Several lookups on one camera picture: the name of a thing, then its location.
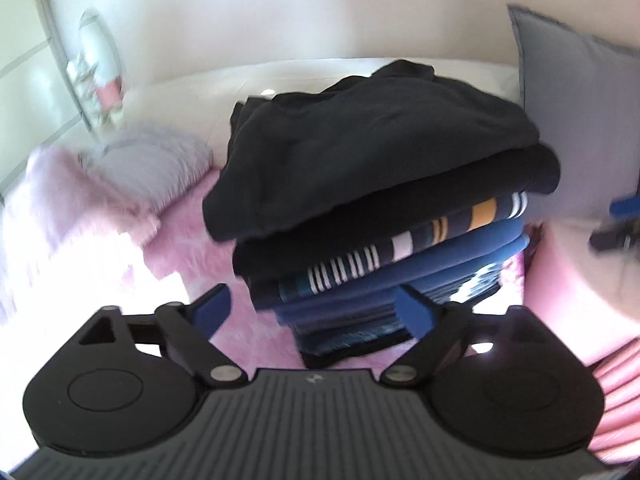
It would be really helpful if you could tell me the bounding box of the dark teal long-sleeve sweater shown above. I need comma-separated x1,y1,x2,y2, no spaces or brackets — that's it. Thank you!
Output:
203,60,540,242

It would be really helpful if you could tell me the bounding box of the stack of folded clothes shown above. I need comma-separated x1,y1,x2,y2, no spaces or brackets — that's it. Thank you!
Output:
233,144,561,368

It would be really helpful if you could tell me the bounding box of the pink floral bedspread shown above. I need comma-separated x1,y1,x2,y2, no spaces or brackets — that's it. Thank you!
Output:
139,164,532,376

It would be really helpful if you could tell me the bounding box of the grey blue cushion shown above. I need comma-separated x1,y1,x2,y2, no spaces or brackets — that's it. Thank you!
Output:
508,4,639,221

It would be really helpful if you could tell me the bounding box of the pink pillow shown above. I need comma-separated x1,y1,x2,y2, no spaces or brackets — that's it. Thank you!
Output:
11,145,160,250

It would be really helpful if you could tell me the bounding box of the white wardrobe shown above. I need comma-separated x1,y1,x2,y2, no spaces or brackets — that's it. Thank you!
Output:
0,0,96,195

